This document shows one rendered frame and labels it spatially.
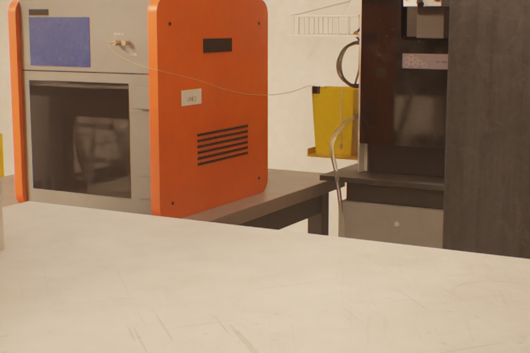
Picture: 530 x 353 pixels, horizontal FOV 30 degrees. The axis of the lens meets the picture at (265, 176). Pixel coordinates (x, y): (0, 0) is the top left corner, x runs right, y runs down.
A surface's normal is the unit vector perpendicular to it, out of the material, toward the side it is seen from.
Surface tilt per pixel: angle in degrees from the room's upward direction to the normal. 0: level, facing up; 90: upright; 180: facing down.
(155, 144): 90
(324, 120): 93
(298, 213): 90
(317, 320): 0
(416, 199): 90
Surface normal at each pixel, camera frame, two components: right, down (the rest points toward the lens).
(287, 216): 0.88, 0.07
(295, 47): -0.48, 0.14
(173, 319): 0.00, -0.99
